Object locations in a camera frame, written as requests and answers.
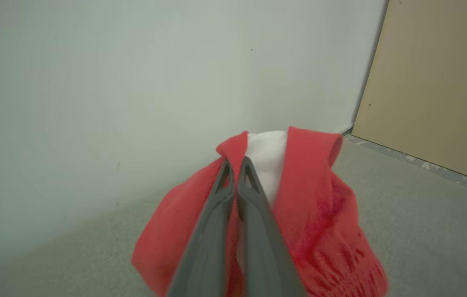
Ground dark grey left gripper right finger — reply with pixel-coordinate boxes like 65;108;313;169
237;157;308;297

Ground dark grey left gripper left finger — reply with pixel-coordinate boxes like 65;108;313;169
166;159;235;297

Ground red shorts with white stripe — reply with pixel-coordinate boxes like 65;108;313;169
131;126;389;297

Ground beige wooden panel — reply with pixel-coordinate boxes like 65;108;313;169
351;0;467;187

